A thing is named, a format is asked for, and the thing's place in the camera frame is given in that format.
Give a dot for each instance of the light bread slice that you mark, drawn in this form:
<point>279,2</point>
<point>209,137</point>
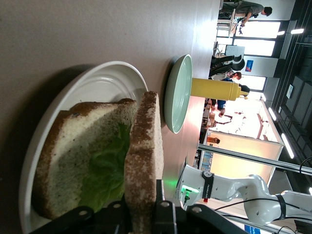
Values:
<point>73,136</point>

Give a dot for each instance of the blue wall sign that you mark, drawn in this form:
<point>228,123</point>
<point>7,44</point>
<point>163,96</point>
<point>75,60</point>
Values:
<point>249,65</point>

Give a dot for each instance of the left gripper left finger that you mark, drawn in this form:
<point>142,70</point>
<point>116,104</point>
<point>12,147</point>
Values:
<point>73,218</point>

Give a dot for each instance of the yellow squeeze bottle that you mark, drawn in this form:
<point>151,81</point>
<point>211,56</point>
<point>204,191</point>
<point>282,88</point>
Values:
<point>212,89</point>

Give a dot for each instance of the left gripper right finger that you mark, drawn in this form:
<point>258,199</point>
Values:
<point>165,215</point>

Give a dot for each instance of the mint green plate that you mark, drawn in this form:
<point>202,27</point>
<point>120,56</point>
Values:
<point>179,97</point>

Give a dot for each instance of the long ceiling light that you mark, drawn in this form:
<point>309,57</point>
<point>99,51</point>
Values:
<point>287,145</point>
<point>297,31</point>
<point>272,114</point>

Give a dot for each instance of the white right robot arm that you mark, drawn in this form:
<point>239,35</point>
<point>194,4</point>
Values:
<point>256,195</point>

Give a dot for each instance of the person in grey shirt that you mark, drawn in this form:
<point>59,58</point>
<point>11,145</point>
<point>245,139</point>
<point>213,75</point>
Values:
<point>246,7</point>

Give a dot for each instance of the person in blue top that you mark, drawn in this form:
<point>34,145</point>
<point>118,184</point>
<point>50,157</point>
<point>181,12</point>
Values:
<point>221,103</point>

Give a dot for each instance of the aluminium frame profile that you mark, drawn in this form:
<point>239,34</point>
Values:
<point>243,157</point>

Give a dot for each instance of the green lettuce leaf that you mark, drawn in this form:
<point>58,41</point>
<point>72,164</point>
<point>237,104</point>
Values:
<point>107,168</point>

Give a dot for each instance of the beige plate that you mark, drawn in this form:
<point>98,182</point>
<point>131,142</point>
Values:
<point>102,80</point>

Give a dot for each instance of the dark crust bread slice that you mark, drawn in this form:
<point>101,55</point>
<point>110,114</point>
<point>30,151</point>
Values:
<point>143,146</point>

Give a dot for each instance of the person with reddish hair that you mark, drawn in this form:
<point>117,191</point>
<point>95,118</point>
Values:
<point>234,76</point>

